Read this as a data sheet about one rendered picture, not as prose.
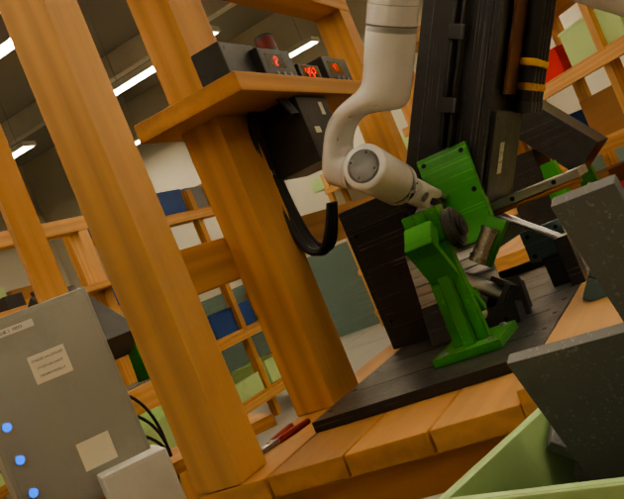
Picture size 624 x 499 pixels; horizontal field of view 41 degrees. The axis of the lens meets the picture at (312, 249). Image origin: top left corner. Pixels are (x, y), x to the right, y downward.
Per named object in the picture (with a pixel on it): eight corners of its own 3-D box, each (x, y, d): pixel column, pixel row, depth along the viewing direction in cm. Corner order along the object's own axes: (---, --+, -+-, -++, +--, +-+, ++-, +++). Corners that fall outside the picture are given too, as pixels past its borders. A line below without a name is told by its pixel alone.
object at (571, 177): (590, 175, 190) (585, 163, 191) (582, 181, 176) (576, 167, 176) (436, 238, 207) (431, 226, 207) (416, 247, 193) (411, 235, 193)
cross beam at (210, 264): (395, 218, 262) (384, 191, 262) (158, 309, 145) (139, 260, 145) (381, 224, 264) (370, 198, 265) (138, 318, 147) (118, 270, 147)
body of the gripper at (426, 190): (427, 175, 159) (448, 187, 169) (383, 155, 164) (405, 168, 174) (410, 211, 160) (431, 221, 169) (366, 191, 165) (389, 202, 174)
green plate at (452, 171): (508, 238, 178) (476, 147, 184) (496, 234, 171) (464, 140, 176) (459, 256, 183) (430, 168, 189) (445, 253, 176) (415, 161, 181)
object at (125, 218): (467, 293, 267) (350, 11, 268) (242, 484, 132) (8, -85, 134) (441, 303, 271) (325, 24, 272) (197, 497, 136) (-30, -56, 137)
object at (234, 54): (265, 75, 178) (253, 45, 178) (231, 72, 164) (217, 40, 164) (239, 90, 181) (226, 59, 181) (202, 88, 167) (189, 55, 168)
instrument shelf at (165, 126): (395, 95, 236) (390, 82, 236) (242, 89, 154) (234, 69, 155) (321, 132, 246) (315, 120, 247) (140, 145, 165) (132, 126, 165)
